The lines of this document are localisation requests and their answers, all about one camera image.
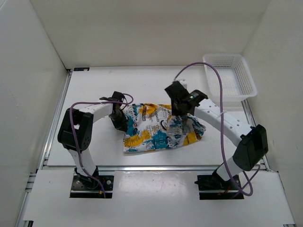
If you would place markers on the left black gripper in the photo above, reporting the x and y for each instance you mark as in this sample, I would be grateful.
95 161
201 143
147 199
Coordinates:
122 125

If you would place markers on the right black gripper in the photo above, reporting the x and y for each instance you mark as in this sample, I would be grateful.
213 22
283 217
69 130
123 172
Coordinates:
175 112

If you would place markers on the colourful printed shorts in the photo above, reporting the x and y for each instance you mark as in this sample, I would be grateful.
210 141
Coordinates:
152 127

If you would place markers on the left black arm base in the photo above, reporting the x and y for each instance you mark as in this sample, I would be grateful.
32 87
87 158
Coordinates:
85 190

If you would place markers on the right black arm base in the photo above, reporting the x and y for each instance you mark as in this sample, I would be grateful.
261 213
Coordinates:
211 189

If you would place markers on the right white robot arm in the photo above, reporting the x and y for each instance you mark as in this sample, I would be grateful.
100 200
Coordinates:
251 142

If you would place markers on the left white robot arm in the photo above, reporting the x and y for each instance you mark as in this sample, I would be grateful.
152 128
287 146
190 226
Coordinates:
76 131

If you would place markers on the white plastic mesh basket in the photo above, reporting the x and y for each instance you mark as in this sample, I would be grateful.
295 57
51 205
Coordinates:
237 81

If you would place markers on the black corner label plate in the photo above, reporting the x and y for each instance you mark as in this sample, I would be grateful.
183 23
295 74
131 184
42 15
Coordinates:
81 69

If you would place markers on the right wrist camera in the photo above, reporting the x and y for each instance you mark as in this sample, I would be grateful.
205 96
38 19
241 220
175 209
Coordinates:
183 82

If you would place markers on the front aluminium rail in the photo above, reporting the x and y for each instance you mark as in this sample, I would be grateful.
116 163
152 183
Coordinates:
157 168

